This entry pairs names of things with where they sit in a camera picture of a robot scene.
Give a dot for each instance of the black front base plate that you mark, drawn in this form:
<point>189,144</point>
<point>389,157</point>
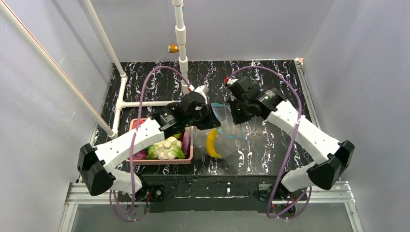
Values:
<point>171,193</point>

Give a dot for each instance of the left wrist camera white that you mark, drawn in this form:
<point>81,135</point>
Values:
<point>203,90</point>

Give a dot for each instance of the pink plastic basket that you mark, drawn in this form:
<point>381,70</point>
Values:
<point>187,160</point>

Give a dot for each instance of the purple onion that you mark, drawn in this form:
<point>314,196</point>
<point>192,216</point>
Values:
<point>140,155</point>

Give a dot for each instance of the white green cabbage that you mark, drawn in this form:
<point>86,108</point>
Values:
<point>168,149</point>

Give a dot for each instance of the long purple eggplant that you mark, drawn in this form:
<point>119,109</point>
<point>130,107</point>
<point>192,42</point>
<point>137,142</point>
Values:
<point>186,141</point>

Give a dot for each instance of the clear zip top bag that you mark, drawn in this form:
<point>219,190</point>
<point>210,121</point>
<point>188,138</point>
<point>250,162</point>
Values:
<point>230,136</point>

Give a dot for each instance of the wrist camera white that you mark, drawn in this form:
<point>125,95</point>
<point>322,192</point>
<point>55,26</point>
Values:
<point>229,81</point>
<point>203,90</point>

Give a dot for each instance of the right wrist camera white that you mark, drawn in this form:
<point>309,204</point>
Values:
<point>229,81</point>

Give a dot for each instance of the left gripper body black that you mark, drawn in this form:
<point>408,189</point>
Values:
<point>207,120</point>

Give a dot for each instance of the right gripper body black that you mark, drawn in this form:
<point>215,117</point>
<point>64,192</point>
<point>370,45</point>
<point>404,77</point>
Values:
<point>237,113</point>

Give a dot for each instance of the brass pipe fitting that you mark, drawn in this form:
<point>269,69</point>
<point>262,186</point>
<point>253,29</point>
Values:
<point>172,48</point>

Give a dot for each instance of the red tomato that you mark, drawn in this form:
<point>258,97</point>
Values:
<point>134,123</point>

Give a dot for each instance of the white PVC pipe frame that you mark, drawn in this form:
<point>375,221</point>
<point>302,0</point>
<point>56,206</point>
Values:
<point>35,105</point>

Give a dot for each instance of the green pear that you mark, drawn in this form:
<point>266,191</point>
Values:
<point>178,136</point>

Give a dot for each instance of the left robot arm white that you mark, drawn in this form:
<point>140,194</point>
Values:
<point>97,164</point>

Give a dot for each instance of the yellow banana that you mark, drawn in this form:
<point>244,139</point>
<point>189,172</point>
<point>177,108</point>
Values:
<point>210,144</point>

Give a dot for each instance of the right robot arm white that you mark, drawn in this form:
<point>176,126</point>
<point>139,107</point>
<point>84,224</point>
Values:
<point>330,156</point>

